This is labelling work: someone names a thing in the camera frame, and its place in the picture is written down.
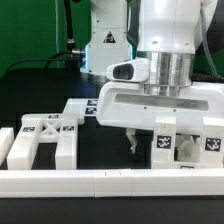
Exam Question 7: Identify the white fence wall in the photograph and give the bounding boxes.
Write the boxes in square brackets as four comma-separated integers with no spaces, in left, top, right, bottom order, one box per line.
[0,169,224,198]
[0,127,14,166]

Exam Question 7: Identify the black vertical hose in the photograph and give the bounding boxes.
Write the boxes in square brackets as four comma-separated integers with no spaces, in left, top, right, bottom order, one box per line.
[63,0,76,52]

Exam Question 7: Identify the white chair back frame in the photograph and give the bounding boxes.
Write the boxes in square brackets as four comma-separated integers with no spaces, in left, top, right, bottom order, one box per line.
[7,113,84,170]

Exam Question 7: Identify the white marker base plate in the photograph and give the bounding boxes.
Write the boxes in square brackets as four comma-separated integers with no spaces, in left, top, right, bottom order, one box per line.
[63,98,98,117]

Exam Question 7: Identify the white chair seat part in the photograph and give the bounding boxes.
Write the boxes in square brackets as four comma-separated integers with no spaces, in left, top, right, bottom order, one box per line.
[165,135,212,169]

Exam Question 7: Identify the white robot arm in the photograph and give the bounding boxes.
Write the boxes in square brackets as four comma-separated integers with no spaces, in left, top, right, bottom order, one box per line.
[82,0,224,152]

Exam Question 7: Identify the white front fence wall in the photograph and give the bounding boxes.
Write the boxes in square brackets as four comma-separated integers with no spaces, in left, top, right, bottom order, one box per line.
[0,169,224,198]

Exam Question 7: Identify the black cable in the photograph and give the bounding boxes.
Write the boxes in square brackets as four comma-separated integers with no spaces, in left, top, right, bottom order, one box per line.
[4,49,86,76]

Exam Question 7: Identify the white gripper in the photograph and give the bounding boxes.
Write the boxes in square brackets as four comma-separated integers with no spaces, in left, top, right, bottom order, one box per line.
[97,57,224,153]

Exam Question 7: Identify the white left fence wall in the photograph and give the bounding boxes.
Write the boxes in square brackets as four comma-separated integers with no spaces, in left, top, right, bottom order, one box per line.
[0,127,14,166]

